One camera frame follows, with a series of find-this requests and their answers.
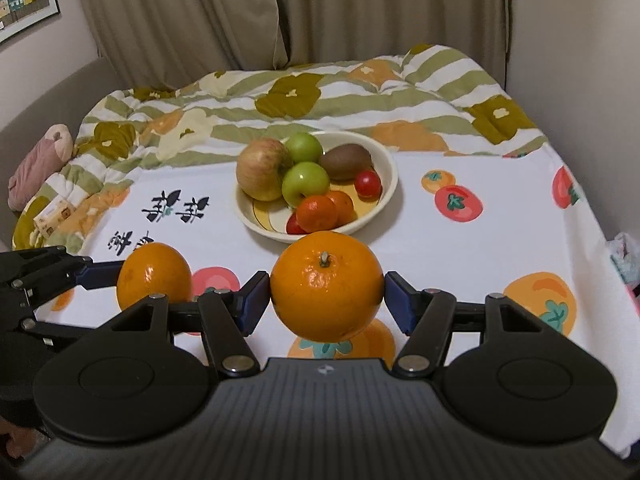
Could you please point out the large orange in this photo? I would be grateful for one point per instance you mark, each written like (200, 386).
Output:
(150, 272)
(325, 295)

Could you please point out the grey upholstered headboard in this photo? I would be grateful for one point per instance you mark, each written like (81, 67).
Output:
(45, 110)

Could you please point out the floral striped quilt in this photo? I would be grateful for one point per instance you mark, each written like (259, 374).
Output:
(350, 95)

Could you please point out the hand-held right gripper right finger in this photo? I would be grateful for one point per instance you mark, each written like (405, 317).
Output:
(397, 302)

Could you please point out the pink plush toy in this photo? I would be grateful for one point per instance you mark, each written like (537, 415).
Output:
(40, 165)

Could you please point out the pale patterned bag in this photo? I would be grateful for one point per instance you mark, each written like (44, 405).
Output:
(625, 265)

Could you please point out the large green apple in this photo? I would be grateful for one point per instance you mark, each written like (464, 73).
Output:
(305, 182)

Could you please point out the dark orange tangerine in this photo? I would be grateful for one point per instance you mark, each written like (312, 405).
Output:
(317, 214)

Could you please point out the red and yellow apple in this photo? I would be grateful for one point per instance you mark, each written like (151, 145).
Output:
(262, 170)

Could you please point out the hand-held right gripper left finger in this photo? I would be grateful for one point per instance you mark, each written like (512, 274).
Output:
(252, 302)

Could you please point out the red tomato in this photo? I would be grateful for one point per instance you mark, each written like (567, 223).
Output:
(368, 183)
(294, 226)

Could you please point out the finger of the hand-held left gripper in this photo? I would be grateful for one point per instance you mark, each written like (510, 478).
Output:
(100, 275)
(60, 330)

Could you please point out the beige curtain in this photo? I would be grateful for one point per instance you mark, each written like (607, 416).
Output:
(250, 10)

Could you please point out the small green apple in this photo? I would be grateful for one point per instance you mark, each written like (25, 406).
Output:
(304, 147)

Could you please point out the cream plate with duck print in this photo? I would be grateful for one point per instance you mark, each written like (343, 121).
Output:
(260, 225)

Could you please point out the brown kiwi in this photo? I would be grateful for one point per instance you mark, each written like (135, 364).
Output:
(346, 161)

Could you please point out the white fruit-print cloth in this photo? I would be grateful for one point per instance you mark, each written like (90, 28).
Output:
(475, 255)

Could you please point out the small light orange tangerine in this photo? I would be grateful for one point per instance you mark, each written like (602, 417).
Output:
(345, 205)

